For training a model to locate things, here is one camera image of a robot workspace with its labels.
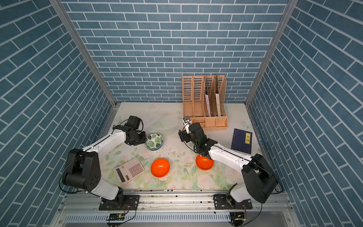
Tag dark blue book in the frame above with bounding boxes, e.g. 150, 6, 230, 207
231, 129, 253, 154

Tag beige desk file organizer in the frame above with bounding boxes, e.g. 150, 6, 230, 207
182, 75, 228, 131

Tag right circuit board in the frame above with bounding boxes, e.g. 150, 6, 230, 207
229, 212, 246, 227

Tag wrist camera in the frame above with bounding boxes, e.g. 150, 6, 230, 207
183, 116, 192, 134
125, 115, 142, 130

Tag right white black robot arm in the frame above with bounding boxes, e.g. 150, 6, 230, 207
178, 121, 279, 204

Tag green leaf bowl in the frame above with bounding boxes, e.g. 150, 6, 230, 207
145, 133, 164, 148
145, 136, 164, 151

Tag pink calculator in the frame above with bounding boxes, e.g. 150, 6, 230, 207
114, 158, 145, 185

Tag floral table mat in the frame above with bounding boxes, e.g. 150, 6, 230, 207
101, 103, 244, 190

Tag orange bowl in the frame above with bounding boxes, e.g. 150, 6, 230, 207
150, 158, 170, 178
195, 155, 214, 171

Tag left green circuit board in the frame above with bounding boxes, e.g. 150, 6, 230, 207
106, 213, 125, 222

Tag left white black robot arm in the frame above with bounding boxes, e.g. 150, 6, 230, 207
61, 125, 147, 201

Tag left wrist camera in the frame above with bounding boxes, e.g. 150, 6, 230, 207
125, 115, 142, 130

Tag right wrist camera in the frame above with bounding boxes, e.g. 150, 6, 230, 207
183, 116, 192, 134

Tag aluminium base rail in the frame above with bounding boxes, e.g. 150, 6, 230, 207
51, 190, 299, 227

